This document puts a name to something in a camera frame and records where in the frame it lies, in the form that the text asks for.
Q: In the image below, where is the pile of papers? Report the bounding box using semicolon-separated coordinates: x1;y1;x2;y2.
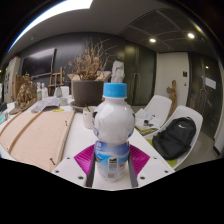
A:
134;108;162;133

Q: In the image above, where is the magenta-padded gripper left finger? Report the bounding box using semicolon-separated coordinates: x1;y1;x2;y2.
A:
50;143;98;188

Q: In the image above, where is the tall white statue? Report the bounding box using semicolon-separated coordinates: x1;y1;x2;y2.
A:
110;59;126;84

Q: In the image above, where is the white chair with backpack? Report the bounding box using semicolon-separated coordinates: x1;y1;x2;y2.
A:
146;105;204;171

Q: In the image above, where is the long ceiling light strip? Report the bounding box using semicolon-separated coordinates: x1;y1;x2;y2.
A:
6;0;94;54

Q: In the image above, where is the white chair with papers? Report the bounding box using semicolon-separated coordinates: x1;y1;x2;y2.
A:
134;94;173;129

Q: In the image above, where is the dark pot with dried plant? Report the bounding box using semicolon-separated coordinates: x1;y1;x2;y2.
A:
68;37;118;108

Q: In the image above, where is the small white figurine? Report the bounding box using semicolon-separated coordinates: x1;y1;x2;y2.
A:
41;82;50;99

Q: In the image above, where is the wooden figure sculpture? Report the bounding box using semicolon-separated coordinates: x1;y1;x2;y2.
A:
165;79;178;118

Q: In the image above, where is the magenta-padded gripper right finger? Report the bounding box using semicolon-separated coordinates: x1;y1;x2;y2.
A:
127;143;176;188

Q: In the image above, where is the grey plant pot saucer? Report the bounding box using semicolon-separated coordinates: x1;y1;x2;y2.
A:
69;100;98;114

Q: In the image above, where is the printed paper sheet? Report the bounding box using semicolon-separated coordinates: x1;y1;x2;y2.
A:
30;96;61;114

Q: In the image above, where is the carved wooden relief sculpture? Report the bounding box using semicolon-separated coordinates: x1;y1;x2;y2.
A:
9;73;38;116

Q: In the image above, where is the black backpack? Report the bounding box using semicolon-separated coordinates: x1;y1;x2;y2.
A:
152;116;197;161

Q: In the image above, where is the black wall screen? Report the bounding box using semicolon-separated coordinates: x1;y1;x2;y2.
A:
20;47;57;78

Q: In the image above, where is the white bottle with blue cap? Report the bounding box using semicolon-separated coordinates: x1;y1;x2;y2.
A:
92;82;136;183

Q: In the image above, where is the wooden easel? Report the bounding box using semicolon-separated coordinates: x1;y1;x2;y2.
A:
47;66;65;97

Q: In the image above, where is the tan wooden frame panel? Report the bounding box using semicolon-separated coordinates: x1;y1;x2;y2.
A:
0;109;76;173

